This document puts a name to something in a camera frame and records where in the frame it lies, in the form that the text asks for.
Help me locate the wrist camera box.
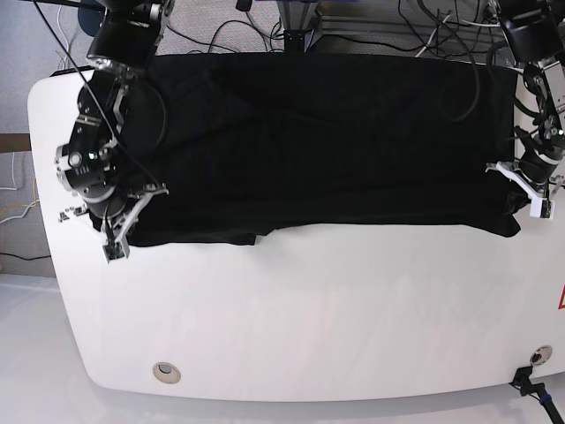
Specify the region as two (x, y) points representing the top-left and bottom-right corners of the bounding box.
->
(530, 197), (554, 219)
(102, 238), (130, 263)

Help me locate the black flat bar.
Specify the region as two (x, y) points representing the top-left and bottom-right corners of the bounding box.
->
(50, 65), (94, 78)

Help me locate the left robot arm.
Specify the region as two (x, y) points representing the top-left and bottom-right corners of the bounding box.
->
(485, 1), (564, 219)

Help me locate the metal table grommet left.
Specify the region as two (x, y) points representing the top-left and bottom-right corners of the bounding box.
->
(153, 362), (181, 384)

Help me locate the dark round stand base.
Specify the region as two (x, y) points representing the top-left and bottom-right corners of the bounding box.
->
(78, 9), (104, 37)

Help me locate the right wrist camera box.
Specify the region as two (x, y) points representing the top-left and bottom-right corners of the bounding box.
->
(102, 238), (130, 263)

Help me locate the aluminium frame post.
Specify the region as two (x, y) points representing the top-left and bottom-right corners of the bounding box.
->
(276, 1), (321, 53)

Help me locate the black T-shirt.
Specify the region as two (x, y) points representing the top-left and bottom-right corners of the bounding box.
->
(124, 53), (527, 247)

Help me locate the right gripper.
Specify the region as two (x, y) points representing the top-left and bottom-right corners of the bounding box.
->
(83, 184), (169, 247)

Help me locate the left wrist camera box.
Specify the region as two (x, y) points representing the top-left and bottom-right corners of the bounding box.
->
(530, 197), (554, 219)

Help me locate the black clamp with cable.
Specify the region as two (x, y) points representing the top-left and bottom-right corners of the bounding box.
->
(509, 366), (564, 424)

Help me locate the metal table grommet right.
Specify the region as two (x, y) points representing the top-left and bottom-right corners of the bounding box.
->
(530, 345), (553, 367)

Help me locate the white floor cable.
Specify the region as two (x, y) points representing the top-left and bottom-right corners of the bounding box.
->
(0, 151), (41, 224)

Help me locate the metal table grommet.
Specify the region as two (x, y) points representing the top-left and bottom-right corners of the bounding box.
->
(153, 362), (181, 384)
(530, 345), (553, 367)

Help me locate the red warning triangle sticker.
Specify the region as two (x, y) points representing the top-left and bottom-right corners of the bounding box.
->
(558, 285), (565, 310)

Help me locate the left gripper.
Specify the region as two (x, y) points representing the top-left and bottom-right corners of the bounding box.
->
(486, 150), (564, 208)

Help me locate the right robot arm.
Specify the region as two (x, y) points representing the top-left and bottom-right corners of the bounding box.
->
(54, 1), (174, 259)

